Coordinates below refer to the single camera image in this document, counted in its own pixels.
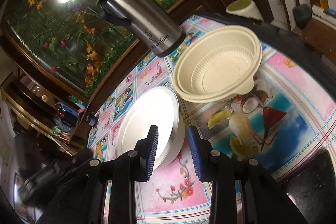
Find flower painting panel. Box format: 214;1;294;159
3;0;178;96

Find colourful printed tablecloth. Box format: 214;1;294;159
87;15;335;223

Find white plastic bucket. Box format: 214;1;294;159
226;0;264;21

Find dark green jug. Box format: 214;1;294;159
292;0;312;30

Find small black jar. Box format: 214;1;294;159
85;114;98;127

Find stainless steel thermos jug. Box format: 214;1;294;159
96;0;186;57

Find white foam bowl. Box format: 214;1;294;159
116;86;185;169

